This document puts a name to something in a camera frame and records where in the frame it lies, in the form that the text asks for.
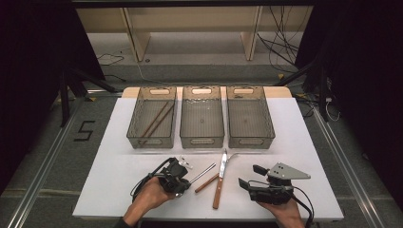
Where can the black tripod stand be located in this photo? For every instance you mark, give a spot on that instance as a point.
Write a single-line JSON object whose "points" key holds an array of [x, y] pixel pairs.
{"points": [[65, 98]]}

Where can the person's right hand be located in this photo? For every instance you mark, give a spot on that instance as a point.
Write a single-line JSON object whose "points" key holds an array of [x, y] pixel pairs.
{"points": [[286, 213]]}

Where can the smoky clear plastic bin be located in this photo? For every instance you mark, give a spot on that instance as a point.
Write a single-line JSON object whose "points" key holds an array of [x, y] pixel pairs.
{"points": [[250, 144], [152, 144], [201, 144]]}

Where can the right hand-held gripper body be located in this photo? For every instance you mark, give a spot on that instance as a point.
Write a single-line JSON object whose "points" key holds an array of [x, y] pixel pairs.
{"points": [[272, 191]]}

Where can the brown wooden chopstick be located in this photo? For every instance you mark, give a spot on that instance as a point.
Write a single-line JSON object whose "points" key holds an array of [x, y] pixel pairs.
{"points": [[154, 120], [161, 119]]}

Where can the black metal stand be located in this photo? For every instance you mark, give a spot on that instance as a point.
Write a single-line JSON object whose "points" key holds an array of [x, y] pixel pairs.
{"points": [[321, 95]]}

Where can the aluminium floor rail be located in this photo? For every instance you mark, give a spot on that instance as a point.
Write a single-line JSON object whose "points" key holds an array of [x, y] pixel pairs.
{"points": [[38, 183], [351, 167]]}

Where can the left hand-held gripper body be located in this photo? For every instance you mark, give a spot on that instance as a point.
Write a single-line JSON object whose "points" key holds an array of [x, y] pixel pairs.
{"points": [[172, 172]]}

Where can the person's left hand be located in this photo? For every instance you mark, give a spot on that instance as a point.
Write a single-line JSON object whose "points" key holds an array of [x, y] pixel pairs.
{"points": [[150, 196]]}

